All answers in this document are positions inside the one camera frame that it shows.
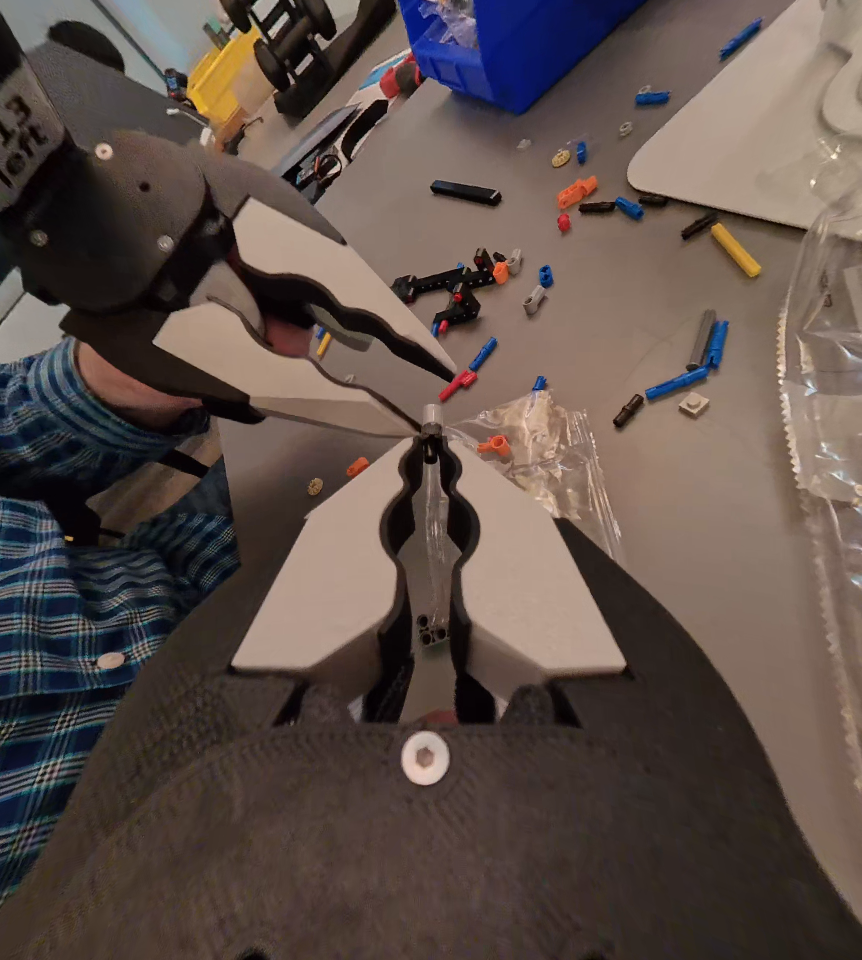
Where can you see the yellow lego axle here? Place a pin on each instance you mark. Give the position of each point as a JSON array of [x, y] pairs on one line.
[[735, 250]]

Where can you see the black lego beam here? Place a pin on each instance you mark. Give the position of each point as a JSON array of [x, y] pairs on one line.
[[466, 193]]

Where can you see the small clear zip bag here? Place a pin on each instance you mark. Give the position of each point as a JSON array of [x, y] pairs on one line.
[[551, 465]]

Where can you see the orange lego pin connector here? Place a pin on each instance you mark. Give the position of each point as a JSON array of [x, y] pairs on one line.
[[494, 446]]

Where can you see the black lego assembly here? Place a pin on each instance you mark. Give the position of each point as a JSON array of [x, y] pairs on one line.
[[449, 289]]

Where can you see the blue plastic bin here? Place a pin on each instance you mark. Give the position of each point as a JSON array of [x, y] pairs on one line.
[[528, 45]]

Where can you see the red lego pin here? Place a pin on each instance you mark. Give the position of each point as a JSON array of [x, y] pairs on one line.
[[457, 385]]

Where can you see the instruction booklet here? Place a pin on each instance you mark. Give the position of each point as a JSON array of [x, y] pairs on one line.
[[367, 120]]

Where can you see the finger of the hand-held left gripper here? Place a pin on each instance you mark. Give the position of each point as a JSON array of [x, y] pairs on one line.
[[326, 262], [281, 382]]

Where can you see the white mat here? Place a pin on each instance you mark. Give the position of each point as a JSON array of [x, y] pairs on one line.
[[730, 127]]

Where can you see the dark grey lego beam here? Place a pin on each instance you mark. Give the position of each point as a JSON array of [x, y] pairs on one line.
[[434, 525]]

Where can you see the grey lego connector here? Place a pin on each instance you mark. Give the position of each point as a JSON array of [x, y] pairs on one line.
[[534, 300]]

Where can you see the person's left forearm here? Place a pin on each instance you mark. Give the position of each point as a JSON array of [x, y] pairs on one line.
[[18, 420]]

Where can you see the black dumbbell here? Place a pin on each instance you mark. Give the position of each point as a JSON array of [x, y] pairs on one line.
[[251, 11], [288, 64]]

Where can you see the small grey lego pin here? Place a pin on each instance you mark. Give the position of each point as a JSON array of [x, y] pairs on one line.
[[431, 416]]

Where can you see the large clear plastic bag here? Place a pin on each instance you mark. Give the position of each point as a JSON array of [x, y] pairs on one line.
[[850, 525]]

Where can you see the small grey lego plate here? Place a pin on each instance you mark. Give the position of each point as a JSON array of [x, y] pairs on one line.
[[693, 403]]

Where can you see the blue lego connector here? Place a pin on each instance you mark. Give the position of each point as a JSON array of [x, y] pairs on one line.
[[545, 275]]

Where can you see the yellow plastic bin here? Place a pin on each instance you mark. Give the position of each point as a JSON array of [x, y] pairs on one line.
[[217, 82]]

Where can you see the small yellow lego piece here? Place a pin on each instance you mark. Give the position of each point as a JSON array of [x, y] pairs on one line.
[[323, 345]]

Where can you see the dark grey lego axle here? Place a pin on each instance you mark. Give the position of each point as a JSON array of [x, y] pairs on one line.
[[700, 340]]

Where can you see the black lego pin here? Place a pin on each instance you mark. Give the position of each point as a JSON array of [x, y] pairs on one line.
[[653, 199], [628, 410], [699, 225], [597, 207]]

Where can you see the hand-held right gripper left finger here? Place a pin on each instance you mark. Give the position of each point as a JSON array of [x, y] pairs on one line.
[[311, 592]]

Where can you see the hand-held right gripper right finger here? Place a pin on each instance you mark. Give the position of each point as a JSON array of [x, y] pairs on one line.
[[539, 592]]

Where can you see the person's left hand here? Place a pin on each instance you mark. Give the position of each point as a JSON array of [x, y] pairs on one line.
[[131, 397]]

